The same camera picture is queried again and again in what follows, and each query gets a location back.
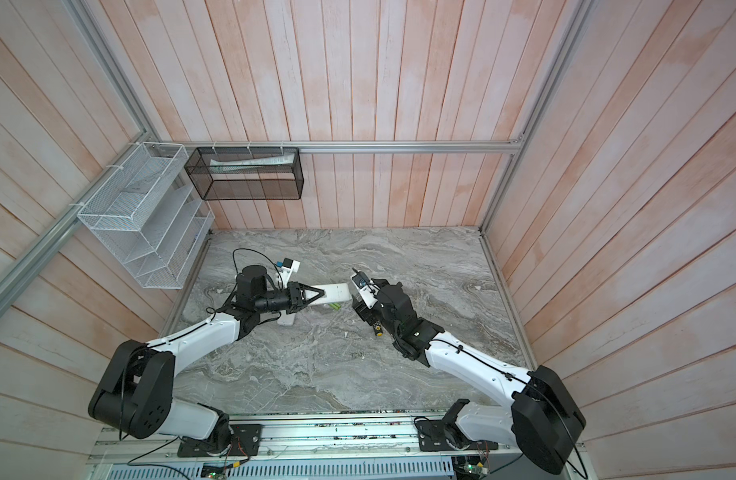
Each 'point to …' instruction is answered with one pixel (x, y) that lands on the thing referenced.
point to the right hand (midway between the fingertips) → (365, 286)
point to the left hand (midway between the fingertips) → (323, 299)
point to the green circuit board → (214, 471)
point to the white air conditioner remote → (333, 293)
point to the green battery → (336, 306)
